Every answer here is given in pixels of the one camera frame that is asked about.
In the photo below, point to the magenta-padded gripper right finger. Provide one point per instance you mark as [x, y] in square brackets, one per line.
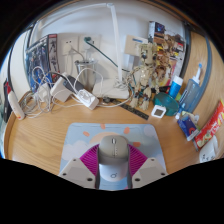
[150, 171]

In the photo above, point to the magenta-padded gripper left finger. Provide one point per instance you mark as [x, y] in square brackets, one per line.
[76, 171]

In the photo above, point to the light grey computer mouse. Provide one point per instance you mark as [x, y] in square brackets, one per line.
[113, 156]

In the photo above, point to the blue cloud-print mouse pad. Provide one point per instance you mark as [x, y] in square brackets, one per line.
[78, 136]

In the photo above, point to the small blue packet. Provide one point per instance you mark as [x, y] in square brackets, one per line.
[188, 128]

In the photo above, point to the small white square clock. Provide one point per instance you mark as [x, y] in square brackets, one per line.
[158, 111]

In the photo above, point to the black ruler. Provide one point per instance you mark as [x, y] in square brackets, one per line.
[134, 111]

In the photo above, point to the white mug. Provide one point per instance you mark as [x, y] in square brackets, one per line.
[209, 151]

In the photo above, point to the teal bowl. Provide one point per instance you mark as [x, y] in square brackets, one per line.
[169, 104]

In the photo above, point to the red chips can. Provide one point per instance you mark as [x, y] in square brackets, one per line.
[210, 128]

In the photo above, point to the large white power adapter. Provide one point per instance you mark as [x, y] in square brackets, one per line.
[59, 90]

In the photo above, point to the white multi-port charger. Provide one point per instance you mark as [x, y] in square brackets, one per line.
[43, 92]

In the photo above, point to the black power adapter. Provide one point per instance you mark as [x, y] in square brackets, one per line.
[74, 84]

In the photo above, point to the clear blue pump bottle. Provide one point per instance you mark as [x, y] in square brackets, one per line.
[190, 93]

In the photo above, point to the white red-capped pump bottle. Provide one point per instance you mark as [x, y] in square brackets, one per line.
[16, 105]

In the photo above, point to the clear glass tumbler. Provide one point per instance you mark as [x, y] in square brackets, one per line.
[86, 75]

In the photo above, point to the brown tree creature figure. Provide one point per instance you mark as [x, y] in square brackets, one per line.
[146, 73]

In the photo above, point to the robot model kit box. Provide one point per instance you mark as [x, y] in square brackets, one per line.
[40, 61]

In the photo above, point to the white desk lamp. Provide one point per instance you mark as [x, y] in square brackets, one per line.
[116, 50]

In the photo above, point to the beige card box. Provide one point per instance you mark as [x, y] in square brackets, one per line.
[133, 45]

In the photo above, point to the colourful comic-print box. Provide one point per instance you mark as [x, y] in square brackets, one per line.
[173, 41]

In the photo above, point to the white wall socket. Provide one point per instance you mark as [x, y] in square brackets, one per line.
[94, 43]
[69, 45]

